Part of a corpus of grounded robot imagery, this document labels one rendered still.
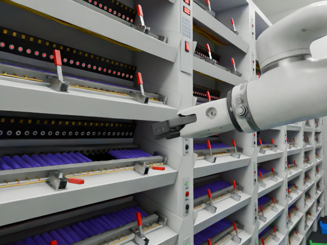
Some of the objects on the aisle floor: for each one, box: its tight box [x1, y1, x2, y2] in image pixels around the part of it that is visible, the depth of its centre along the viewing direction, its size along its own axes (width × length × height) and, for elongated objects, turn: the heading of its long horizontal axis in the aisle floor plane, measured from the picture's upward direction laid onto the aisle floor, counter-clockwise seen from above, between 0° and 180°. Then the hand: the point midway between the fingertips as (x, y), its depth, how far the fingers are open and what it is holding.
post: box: [215, 0, 258, 245], centre depth 158 cm, size 20×9×181 cm
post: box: [132, 0, 194, 245], centre depth 101 cm, size 20×9×181 cm
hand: (167, 130), depth 58 cm, fingers open, 3 cm apart
